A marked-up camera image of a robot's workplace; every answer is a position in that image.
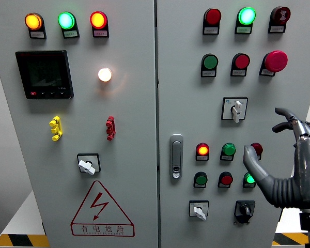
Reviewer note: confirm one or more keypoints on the large bright green lamp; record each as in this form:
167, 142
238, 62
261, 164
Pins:
246, 16
66, 20

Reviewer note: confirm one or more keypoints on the yellow round lamp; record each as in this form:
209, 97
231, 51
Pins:
33, 21

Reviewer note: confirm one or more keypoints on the dark red buzzer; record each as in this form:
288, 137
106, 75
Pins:
281, 15

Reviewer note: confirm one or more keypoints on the small orange-red glowing lamp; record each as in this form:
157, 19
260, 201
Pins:
202, 150

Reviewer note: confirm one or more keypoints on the large orange-red glowing lamp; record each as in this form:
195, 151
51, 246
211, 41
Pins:
98, 20

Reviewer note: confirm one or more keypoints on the black and yellow striped tape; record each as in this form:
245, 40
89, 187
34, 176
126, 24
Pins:
22, 241
290, 238

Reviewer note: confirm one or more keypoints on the large red round lamp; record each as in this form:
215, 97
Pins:
213, 16

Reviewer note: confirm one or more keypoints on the pale grey door with display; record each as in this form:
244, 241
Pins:
135, 116

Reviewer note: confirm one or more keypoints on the small dark red lamp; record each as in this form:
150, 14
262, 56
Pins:
258, 148

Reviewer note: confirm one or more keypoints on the small red push button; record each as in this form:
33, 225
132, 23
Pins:
226, 179

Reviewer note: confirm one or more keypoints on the white lamp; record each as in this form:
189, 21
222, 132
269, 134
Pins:
104, 74

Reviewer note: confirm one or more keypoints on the small green domed lamp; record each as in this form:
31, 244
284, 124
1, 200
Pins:
228, 149

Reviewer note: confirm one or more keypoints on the large green push button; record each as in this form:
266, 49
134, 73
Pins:
210, 61

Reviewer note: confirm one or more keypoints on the small bright green lamp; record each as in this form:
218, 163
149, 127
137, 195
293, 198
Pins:
248, 178

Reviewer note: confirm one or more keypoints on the pale grey door with lock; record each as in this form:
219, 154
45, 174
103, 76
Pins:
187, 103

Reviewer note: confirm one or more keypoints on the large red stop button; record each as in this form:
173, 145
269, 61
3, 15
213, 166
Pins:
276, 61

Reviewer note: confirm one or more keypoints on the large red push button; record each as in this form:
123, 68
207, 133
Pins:
241, 61

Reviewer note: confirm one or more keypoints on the small label plate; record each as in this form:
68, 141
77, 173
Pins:
211, 30
266, 73
100, 33
238, 73
248, 185
259, 157
199, 186
37, 34
70, 33
226, 158
223, 186
277, 29
208, 73
243, 29
201, 157

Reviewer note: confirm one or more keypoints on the silver door lock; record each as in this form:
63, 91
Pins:
176, 155

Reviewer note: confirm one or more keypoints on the small green push button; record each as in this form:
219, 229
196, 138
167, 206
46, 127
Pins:
201, 179

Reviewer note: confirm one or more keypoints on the black display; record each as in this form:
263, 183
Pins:
44, 75

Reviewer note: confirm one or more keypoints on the red warning triangle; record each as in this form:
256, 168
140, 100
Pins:
99, 204

